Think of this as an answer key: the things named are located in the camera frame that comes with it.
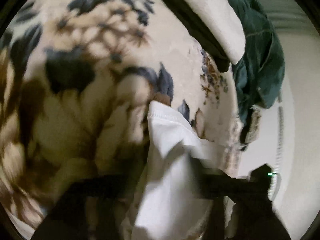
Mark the black and white folded garment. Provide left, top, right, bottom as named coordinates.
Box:
left=162, top=0, right=246, bottom=73

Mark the floral bed blanket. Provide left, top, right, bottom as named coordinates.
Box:
left=1, top=0, right=242, bottom=239

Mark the dark green velvet blanket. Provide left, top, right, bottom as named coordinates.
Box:
left=228, top=0, right=285, bottom=144

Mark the grey-green curtain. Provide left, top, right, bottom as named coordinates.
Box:
left=258, top=0, right=319, bottom=35

